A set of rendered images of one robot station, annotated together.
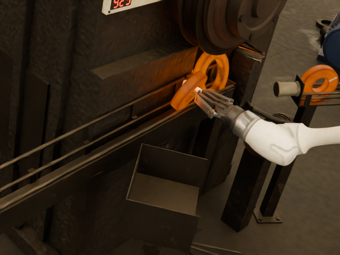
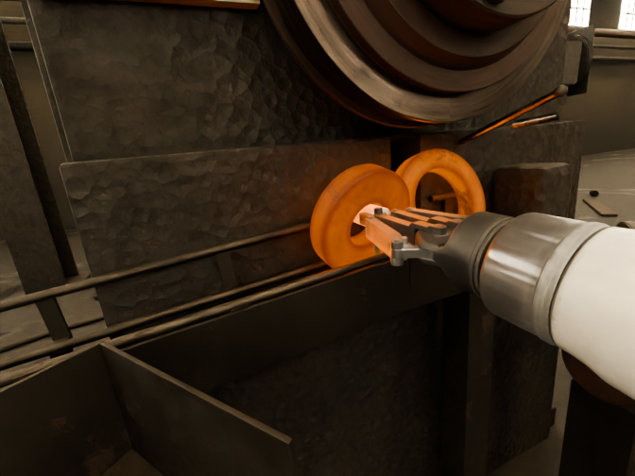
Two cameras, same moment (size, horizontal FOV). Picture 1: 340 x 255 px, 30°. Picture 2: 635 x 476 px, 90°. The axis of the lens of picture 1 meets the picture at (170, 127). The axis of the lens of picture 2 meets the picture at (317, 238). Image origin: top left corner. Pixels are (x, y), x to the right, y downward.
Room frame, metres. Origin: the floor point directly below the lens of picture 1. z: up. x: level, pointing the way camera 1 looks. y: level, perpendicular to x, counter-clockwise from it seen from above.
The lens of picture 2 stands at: (1.45, -0.22, 0.86)
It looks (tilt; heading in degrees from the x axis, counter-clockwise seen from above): 15 degrees down; 35
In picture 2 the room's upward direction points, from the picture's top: 5 degrees counter-clockwise
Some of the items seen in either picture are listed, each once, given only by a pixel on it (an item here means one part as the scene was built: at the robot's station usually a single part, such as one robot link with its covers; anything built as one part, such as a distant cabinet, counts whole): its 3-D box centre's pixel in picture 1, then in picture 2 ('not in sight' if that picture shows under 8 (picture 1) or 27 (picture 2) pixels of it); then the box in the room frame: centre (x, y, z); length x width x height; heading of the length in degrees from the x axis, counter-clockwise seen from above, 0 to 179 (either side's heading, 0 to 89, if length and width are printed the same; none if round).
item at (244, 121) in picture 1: (246, 125); (543, 274); (1.73, -0.24, 0.75); 0.09 x 0.06 x 0.09; 149
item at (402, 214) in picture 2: (214, 100); (422, 228); (1.81, -0.12, 0.76); 0.11 x 0.01 x 0.04; 58
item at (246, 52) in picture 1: (241, 78); (525, 228); (2.15, -0.22, 0.68); 0.11 x 0.08 x 0.24; 55
